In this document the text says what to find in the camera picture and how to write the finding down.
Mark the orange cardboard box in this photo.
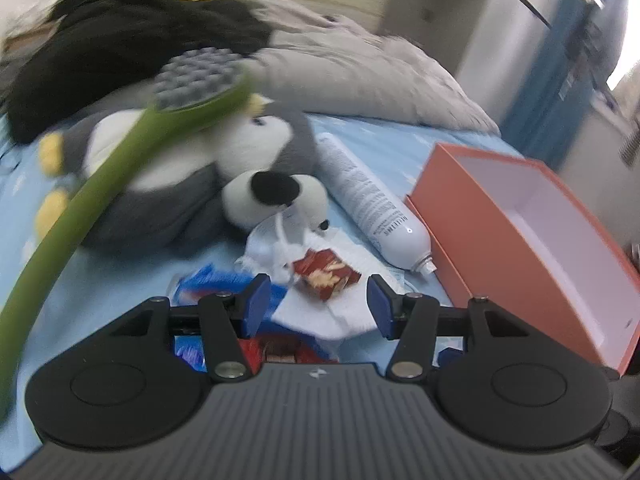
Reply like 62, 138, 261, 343
404, 142, 640, 376

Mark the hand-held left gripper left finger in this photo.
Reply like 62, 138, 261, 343
107, 274, 273, 382

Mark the grey quilt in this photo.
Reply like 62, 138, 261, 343
245, 0, 501, 136

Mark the red snack packet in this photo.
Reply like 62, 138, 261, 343
291, 248, 362, 302

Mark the white cloth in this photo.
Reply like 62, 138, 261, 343
235, 212, 406, 341

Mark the blue curtain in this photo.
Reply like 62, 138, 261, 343
502, 0, 633, 171

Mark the grey white penguin plush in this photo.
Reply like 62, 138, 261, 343
37, 95, 321, 256

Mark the dark red packet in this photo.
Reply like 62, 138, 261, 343
237, 335, 341, 365

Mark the blue striped packet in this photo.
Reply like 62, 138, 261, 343
172, 264, 288, 311

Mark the green long-handled grey brush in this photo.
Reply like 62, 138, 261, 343
0, 47, 258, 421

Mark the small white black plush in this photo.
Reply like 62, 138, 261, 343
221, 170, 331, 235

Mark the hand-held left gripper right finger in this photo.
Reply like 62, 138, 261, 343
366, 274, 538, 382

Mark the white spray bottle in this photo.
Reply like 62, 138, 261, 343
316, 132, 436, 276

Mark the black clothing pile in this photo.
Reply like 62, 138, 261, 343
2, 0, 273, 143

